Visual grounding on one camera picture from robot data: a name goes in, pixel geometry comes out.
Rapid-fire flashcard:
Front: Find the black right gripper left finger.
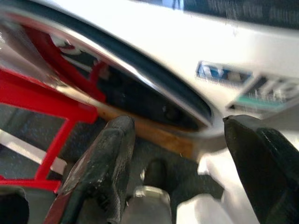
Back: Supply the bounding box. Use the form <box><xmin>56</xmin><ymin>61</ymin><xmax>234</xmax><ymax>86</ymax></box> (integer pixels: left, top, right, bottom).
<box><xmin>45</xmin><ymin>116</ymin><xmax>136</xmax><ymax>224</ymax></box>

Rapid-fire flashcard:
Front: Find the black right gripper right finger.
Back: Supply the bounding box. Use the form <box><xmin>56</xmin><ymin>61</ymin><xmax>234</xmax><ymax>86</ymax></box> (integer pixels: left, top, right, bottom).
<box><xmin>223</xmin><ymin>115</ymin><xmax>299</xmax><ymax>224</ymax></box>

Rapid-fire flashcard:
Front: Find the grey-green number sticker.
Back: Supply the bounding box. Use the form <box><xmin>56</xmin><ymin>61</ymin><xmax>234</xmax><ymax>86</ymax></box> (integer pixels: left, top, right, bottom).
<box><xmin>225</xmin><ymin>74</ymin><xmax>299</xmax><ymax>112</ymax></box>

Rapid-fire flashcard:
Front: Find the chrome-ringed round washer door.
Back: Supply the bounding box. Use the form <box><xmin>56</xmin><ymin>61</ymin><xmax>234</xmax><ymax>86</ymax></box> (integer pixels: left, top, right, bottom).
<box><xmin>0</xmin><ymin>4</ymin><xmax>226</xmax><ymax>161</ymax></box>

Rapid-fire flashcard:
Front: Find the red plastic stool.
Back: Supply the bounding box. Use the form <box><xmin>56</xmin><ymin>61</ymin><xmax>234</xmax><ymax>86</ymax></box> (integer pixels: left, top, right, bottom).
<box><xmin>0</xmin><ymin>66</ymin><xmax>99</xmax><ymax>196</ymax></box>

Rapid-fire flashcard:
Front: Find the small blue sticker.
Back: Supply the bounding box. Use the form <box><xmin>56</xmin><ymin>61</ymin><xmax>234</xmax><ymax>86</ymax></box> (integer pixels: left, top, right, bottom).
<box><xmin>195</xmin><ymin>60</ymin><xmax>254</xmax><ymax>85</ymax></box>

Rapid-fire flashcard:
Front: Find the white washer with dark panel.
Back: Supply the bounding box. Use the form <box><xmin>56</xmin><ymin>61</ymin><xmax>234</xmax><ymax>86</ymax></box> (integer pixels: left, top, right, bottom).
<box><xmin>0</xmin><ymin>0</ymin><xmax>299</xmax><ymax>224</ymax></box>

